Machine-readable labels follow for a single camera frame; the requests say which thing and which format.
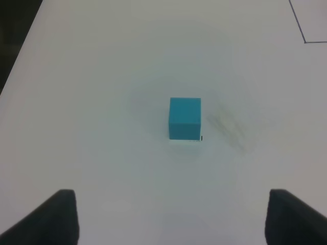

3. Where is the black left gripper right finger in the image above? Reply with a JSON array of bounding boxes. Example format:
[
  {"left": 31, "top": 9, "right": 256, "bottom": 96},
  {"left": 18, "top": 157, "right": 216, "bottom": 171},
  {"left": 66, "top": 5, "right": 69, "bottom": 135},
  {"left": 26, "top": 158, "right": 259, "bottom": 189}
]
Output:
[{"left": 265, "top": 189, "right": 326, "bottom": 244}]

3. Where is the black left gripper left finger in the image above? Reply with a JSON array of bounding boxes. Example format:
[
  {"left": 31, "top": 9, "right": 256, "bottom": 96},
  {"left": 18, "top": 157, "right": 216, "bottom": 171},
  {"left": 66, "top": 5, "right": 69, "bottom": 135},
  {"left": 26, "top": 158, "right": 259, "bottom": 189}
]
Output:
[{"left": 1, "top": 189, "right": 79, "bottom": 244}]

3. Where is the blue wooden cube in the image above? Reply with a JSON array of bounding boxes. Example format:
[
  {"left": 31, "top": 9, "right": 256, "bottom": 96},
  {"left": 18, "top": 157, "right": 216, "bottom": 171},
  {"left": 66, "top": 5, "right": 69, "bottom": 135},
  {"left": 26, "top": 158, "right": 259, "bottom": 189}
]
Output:
[{"left": 168, "top": 97, "right": 201, "bottom": 141}]

